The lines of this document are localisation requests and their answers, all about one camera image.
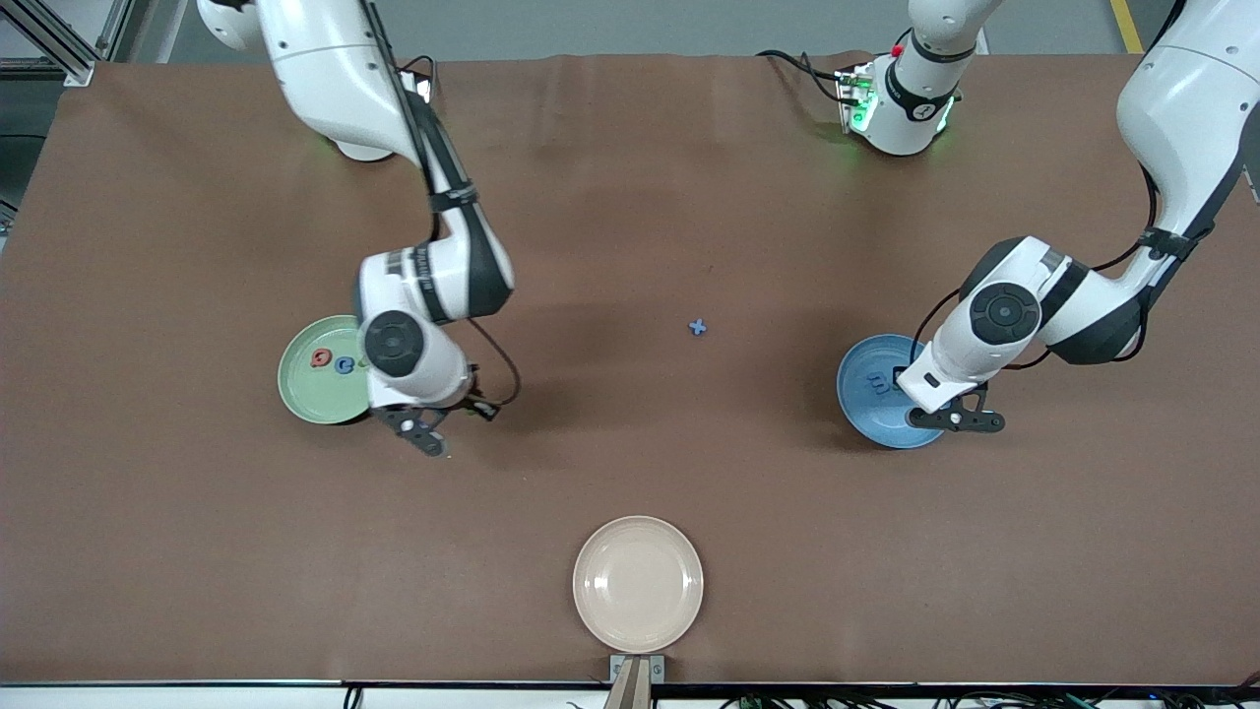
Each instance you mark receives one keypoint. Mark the light green plate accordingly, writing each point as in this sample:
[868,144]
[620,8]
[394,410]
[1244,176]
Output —
[320,399]

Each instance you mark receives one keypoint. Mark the beige plate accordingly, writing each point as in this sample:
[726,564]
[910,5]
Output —
[638,584]

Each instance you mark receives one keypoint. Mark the blue letter G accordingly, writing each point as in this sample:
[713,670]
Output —
[338,366]

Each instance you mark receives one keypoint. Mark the blue plate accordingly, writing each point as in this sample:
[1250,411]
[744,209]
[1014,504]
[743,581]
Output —
[871,414]

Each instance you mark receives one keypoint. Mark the aluminium frame post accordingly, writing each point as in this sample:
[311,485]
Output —
[113,30]

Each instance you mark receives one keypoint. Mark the red letter Q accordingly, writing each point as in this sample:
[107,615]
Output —
[315,358]

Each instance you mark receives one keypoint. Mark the yellow floor tape strip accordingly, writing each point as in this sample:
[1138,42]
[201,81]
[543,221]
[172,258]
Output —
[1125,25]

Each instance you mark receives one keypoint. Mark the blue letter m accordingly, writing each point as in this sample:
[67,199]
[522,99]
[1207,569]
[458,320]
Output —
[876,380]

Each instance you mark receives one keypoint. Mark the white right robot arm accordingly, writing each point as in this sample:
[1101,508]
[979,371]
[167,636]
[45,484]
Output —
[325,59]

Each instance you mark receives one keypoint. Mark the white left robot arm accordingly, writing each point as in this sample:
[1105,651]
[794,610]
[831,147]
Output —
[1191,108]

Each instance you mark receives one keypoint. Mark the brown table cover sheet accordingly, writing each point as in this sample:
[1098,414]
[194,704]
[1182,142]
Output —
[630,473]

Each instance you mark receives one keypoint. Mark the aluminium frame brace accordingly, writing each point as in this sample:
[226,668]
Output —
[77,71]

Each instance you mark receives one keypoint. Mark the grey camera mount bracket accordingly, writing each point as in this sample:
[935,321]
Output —
[635,679]

